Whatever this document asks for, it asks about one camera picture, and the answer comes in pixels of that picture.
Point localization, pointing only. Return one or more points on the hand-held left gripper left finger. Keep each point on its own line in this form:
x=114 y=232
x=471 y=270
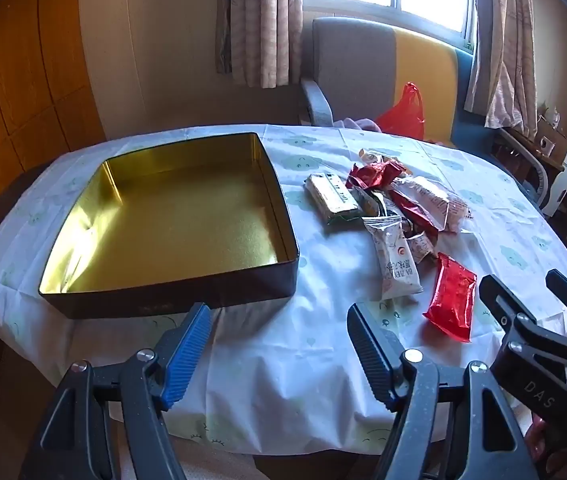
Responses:
x=188 y=355

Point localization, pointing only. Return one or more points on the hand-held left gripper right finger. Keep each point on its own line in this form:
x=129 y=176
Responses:
x=368 y=355

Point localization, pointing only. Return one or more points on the red snack packet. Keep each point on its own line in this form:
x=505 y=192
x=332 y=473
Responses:
x=451 y=300

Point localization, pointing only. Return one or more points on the dark tin box gold inside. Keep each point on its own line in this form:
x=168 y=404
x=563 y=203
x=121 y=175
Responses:
x=163 y=220

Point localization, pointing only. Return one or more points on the orange clear seed packet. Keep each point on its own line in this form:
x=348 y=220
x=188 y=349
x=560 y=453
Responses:
x=376 y=156

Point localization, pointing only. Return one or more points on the person's right hand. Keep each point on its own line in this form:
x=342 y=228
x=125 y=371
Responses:
x=563 y=460

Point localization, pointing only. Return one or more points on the white cloud-print tablecloth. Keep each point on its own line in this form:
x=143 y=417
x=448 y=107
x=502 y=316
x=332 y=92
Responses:
x=273 y=385

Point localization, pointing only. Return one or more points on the white snack packet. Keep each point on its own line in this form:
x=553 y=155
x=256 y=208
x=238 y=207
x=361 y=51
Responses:
x=393 y=260

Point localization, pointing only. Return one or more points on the large clear snack packet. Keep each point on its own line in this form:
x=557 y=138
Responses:
x=433 y=200

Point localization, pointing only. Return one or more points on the cardboard box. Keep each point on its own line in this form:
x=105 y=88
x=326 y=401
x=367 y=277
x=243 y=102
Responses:
x=553 y=140

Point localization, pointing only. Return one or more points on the clear cracker packet green edge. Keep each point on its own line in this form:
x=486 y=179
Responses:
x=331 y=195

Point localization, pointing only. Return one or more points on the dark red crumpled wrapper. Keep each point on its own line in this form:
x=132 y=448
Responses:
x=371 y=175

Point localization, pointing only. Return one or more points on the red plastic bag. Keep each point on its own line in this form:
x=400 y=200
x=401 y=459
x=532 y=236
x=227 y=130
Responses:
x=406 y=112

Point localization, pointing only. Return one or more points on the pale pink cloth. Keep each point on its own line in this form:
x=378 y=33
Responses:
x=356 y=124

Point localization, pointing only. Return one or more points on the beige patterned curtain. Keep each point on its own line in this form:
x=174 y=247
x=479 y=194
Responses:
x=263 y=20
x=508 y=50

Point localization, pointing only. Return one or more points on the grey yellow blue armchair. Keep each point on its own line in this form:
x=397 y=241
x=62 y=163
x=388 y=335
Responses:
x=353 y=70

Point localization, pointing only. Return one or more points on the wooden wardrobe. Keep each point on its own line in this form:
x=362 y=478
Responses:
x=23 y=85

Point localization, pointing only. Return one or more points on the white chair frame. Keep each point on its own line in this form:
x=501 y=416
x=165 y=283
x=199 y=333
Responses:
x=546 y=180

